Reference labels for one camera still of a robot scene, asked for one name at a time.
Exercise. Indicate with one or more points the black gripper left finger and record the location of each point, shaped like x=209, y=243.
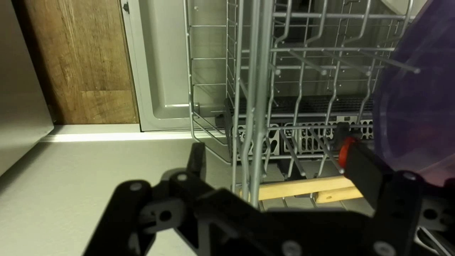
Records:
x=128, y=213

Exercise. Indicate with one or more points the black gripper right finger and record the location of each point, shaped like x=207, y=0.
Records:
x=399, y=208

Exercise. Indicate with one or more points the dishwasher door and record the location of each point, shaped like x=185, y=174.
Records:
x=161, y=61

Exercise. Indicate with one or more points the black clamp with orange tips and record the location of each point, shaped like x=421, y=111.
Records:
x=346, y=151

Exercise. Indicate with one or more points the white baseboard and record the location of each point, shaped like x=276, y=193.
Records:
x=94, y=134

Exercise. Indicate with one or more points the wooden platform board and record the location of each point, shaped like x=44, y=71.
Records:
x=303, y=186

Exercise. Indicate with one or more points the translucent purple plate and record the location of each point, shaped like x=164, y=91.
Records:
x=417, y=104

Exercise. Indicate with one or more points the black cutlery basket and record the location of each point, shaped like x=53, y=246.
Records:
x=308, y=137

